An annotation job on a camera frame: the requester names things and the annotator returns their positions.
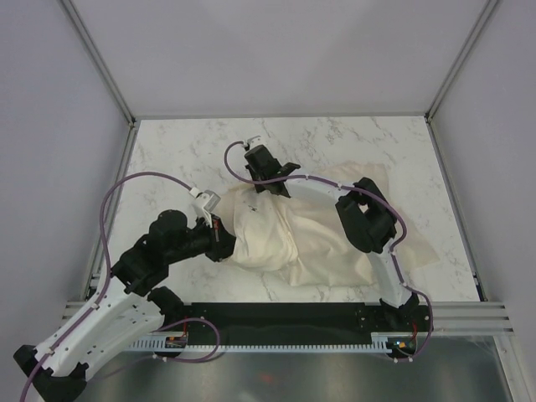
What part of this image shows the right aluminium frame post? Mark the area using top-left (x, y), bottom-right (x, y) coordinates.
top-left (423, 0), bottom-right (502, 121)

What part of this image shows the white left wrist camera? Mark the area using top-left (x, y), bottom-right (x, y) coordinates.
top-left (189, 187), bottom-right (220, 227)

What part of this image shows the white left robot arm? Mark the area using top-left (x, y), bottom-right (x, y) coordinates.
top-left (13, 210), bottom-right (236, 401)

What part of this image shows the white slotted cable duct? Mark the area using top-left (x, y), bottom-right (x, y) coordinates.
top-left (125, 333), bottom-right (415, 353)

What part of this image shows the left aluminium frame post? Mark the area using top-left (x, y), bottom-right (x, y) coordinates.
top-left (58, 0), bottom-right (137, 126)

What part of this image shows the cream satin pillowcase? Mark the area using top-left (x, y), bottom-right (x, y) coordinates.
top-left (219, 162), bottom-right (441, 290)

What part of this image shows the aluminium frame post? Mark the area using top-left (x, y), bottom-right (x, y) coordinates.
top-left (58, 0), bottom-right (137, 126)
top-left (423, 0), bottom-right (502, 121)

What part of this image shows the shiny metal sheet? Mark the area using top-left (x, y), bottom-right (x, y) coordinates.
top-left (79, 338), bottom-right (513, 401)

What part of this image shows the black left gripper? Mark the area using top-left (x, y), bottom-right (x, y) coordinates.
top-left (166, 213), bottom-right (246, 265)

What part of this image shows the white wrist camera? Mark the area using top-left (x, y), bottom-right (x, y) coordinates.
top-left (189, 187), bottom-right (220, 227)
top-left (242, 136), bottom-right (265, 151)

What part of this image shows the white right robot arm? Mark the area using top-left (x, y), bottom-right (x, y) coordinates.
top-left (245, 145), bottom-right (419, 331)

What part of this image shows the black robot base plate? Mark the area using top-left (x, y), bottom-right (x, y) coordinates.
top-left (159, 302), bottom-right (430, 345)

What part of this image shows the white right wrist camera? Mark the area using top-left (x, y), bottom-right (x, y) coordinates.
top-left (242, 136), bottom-right (265, 151)

